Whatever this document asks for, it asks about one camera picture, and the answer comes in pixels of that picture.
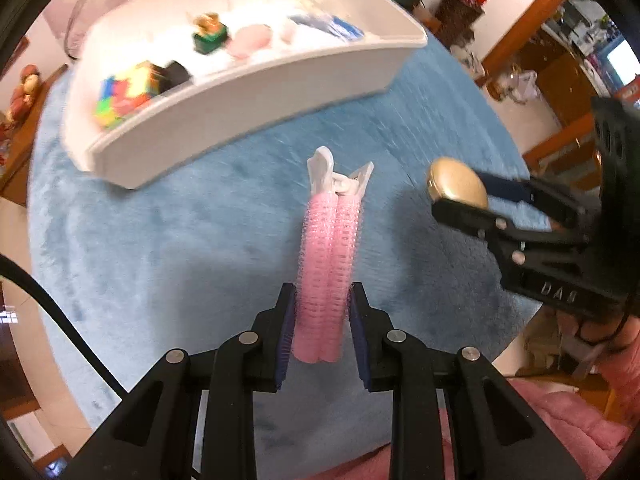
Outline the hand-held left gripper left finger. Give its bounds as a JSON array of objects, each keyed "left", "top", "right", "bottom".
[{"left": 65, "top": 282, "right": 297, "bottom": 480}]

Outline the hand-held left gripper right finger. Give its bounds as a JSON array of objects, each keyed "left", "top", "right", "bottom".
[{"left": 349, "top": 282, "right": 587, "bottom": 480}]

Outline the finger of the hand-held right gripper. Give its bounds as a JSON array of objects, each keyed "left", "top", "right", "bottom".
[
  {"left": 431, "top": 199, "right": 593, "bottom": 283},
  {"left": 475, "top": 170, "right": 590, "bottom": 232}
]

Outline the gold oval compact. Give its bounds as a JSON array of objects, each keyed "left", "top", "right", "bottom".
[{"left": 426, "top": 157, "right": 489, "bottom": 209}]

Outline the pink hair roller clip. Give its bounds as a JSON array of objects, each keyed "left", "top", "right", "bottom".
[{"left": 292, "top": 146, "right": 376, "bottom": 365}]

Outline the white plastic storage box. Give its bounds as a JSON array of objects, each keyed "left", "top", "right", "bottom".
[{"left": 60, "top": 0, "right": 429, "bottom": 191}]

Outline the blue picture card packet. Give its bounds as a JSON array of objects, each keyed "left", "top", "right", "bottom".
[{"left": 290, "top": 10, "right": 366, "bottom": 44}]

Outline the pink round tape measure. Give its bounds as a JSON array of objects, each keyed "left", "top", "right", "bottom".
[{"left": 227, "top": 24, "right": 274, "bottom": 61}]

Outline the black usb charger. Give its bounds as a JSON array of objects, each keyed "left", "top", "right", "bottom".
[{"left": 159, "top": 60, "right": 195, "bottom": 95}]

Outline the multicoloured puzzle cube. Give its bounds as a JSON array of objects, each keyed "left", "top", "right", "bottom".
[{"left": 95, "top": 60, "right": 168, "bottom": 134}]

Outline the green jar with gold cap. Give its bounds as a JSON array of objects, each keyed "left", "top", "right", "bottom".
[{"left": 192, "top": 11, "right": 230, "bottom": 56}]

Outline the person's right hand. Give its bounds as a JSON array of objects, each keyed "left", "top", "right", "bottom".
[{"left": 580, "top": 316, "right": 632, "bottom": 356}]

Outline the white plastic bag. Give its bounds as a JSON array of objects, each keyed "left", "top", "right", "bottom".
[{"left": 487, "top": 70, "right": 541, "bottom": 107}]

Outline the white bucket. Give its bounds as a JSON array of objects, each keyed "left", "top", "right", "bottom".
[{"left": 452, "top": 42, "right": 484, "bottom": 79}]

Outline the blue plush blanket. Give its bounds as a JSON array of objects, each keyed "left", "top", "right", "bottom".
[{"left": 27, "top": 35, "right": 551, "bottom": 456}]

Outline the dark wicker basket red lid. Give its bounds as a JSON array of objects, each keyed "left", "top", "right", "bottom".
[{"left": 432, "top": 0, "right": 488, "bottom": 47}]

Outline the small wooden cabinet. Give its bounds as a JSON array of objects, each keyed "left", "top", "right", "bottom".
[{"left": 0, "top": 62, "right": 69, "bottom": 206}]

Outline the bowl of fruit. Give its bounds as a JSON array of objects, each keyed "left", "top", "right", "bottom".
[{"left": 10, "top": 64, "right": 44, "bottom": 122}]

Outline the thick black cable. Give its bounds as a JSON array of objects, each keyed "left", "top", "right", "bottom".
[{"left": 0, "top": 255, "right": 129, "bottom": 402}]

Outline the black television cable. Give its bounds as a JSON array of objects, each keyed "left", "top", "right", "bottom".
[{"left": 62, "top": 0, "right": 101, "bottom": 61}]

